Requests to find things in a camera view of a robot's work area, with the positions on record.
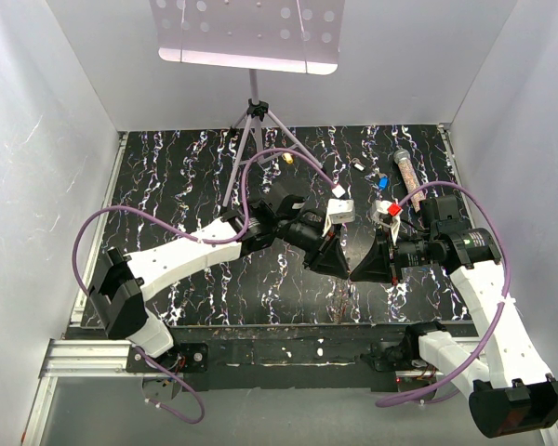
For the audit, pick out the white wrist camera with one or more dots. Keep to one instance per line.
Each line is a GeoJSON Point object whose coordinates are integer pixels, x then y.
{"type": "Point", "coordinates": [387, 215]}
{"type": "Point", "coordinates": [339, 210]}

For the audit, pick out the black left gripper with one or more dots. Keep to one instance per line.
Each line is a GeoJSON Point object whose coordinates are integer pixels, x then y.
{"type": "Point", "coordinates": [328, 257]}

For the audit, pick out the lilac music stand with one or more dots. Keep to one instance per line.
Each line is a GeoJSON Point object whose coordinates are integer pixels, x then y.
{"type": "Point", "coordinates": [276, 36]}

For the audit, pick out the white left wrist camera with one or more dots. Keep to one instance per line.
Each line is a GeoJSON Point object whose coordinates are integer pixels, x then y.
{"type": "Point", "coordinates": [339, 210]}

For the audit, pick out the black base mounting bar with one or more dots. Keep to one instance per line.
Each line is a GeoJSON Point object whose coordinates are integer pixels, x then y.
{"type": "Point", "coordinates": [294, 356]}

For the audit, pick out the aluminium frame rail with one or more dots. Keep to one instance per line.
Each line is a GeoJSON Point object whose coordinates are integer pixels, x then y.
{"type": "Point", "coordinates": [78, 353]}

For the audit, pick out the sprinkles filled tube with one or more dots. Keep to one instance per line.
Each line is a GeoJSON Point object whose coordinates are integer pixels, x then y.
{"type": "Point", "coordinates": [402, 158]}

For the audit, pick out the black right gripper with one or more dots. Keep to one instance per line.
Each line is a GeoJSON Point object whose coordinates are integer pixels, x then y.
{"type": "Point", "coordinates": [377, 266]}

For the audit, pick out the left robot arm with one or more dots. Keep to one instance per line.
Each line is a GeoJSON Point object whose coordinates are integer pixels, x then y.
{"type": "Point", "coordinates": [122, 284]}

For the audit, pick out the blue key tag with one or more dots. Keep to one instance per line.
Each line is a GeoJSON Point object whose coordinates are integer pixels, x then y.
{"type": "Point", "coordinates": [378, 180]}

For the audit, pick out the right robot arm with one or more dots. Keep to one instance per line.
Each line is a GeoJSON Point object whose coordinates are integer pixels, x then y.
{"type": "Point", "coordinates": [512, 390]}

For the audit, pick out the yellow key tag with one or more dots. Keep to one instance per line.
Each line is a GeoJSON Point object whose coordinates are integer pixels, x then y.
{"type": "Point", "coordinates": [288, 158]}

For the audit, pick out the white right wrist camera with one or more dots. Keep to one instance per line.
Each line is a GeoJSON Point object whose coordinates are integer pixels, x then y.
{"type": "Point", "coordinates": [387, 215]}

